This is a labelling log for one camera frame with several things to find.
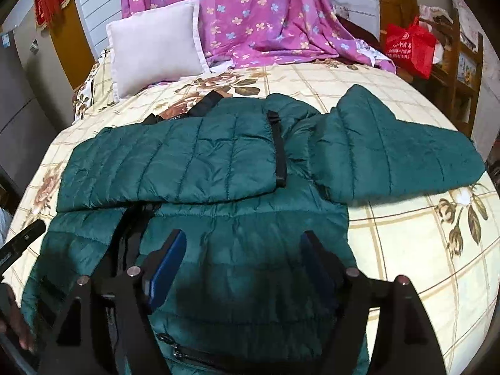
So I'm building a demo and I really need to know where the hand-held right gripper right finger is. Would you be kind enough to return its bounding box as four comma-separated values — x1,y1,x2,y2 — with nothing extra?
299,230,450,375

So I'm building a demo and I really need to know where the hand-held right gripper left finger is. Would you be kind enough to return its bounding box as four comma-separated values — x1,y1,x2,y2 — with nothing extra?
37,230,187,375

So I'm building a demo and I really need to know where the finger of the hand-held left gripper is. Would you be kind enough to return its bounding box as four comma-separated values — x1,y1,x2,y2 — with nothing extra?
0,219,47,278

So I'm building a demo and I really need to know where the green puffer jacket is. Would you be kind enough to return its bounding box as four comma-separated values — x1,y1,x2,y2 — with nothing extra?
19,84,487,375

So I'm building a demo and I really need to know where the person's left hand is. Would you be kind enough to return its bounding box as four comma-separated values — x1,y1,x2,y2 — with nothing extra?
0,283,37,351

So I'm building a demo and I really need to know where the floral checked bedsheet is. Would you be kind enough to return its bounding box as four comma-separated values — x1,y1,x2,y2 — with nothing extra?
4,45,500,375

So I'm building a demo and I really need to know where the grey refrigerator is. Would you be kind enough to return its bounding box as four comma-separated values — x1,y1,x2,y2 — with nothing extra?
0,27,59,173

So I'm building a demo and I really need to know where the white square pillow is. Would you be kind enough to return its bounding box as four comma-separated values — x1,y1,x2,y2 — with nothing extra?
105,0,212,99

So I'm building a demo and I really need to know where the white printed cloth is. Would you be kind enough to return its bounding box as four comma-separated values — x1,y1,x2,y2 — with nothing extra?
355,41,396,72

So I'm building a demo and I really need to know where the wooden chair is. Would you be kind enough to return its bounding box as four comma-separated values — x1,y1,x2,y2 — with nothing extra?
414,6,485,137

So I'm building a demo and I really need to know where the red shopping bag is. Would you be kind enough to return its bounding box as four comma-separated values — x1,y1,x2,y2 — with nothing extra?
385,16,437,79

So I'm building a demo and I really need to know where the pink floral blanket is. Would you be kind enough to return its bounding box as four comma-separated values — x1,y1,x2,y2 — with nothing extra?
120,0,397,75

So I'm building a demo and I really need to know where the white cloth on chair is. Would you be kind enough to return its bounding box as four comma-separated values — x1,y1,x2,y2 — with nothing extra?
420,5,450,63

